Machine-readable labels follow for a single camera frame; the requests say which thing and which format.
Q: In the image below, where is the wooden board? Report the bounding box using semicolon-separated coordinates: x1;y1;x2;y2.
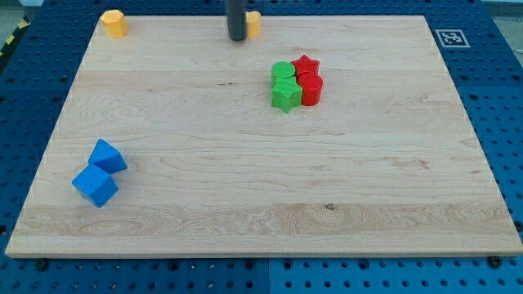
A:
6;16;522;258

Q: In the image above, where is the yellow hexagon block left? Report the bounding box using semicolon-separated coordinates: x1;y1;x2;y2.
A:
100;9;128;38

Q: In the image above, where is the black bolt lower right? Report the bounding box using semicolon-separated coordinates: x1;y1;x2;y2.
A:
487;256;503;269

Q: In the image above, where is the black bolt lower left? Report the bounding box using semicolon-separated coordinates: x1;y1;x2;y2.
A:
34;259;48;271

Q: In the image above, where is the yellow block behind rod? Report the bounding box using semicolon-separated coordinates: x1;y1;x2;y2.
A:
246;11;262;39

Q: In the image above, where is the black bolt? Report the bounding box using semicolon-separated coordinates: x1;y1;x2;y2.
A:
487;256;503;269
34;259;48;271

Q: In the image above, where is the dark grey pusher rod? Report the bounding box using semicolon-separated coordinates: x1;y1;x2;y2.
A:
225;0;247;42

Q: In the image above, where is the green cylinder block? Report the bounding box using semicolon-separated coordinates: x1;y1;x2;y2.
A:
271;61;296;87

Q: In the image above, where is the red cylinder block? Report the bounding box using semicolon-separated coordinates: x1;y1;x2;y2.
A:
297;73;324;106

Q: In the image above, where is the green star block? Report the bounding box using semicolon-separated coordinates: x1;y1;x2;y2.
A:
271;83;302;113

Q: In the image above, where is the blue triangular block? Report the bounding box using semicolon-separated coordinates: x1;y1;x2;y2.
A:
87;139;127;174

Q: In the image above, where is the white fiducial marker tag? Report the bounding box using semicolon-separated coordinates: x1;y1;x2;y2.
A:
435;29;470;48

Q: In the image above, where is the red star block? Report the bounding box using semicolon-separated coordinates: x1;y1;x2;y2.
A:
291;55;320;78

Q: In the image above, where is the blue cube block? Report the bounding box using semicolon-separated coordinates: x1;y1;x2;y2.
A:
72;164;118;207

